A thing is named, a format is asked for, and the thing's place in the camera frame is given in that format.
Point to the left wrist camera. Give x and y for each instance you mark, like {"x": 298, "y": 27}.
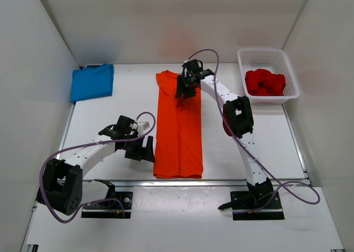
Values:
{"x": 140, "y": 128}

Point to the white plastic basket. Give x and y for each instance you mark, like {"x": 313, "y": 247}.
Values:
{"x": 273, "y": 60}

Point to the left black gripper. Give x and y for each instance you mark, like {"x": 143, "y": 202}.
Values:
{"x": 141, "y": 151}

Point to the red t shirt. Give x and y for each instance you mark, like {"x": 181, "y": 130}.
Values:
{"x": 262, "y": 82}

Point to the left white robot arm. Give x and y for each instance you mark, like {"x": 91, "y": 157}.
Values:
{"x": 61, "y": 181}

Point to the orange t shirt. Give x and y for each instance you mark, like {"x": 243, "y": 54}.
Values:
{"x": 178, "y": 149}

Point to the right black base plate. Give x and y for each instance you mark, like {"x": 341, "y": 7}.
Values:
{"x": 244, "y": 208}

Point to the blue t shirt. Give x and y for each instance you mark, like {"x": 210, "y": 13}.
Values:
{"x": 92, "y": 82}

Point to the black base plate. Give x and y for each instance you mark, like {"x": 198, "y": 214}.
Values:
{"x": 244, "y": 208}
{"x": 110, "y": 209}

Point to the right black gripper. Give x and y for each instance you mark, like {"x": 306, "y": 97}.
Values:
{"x": 187, "y": 83}

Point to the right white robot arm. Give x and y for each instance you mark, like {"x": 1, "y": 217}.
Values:
{"x": 237, "y": 119}

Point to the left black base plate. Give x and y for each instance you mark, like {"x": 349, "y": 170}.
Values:
{"x": 110, "y": 209}

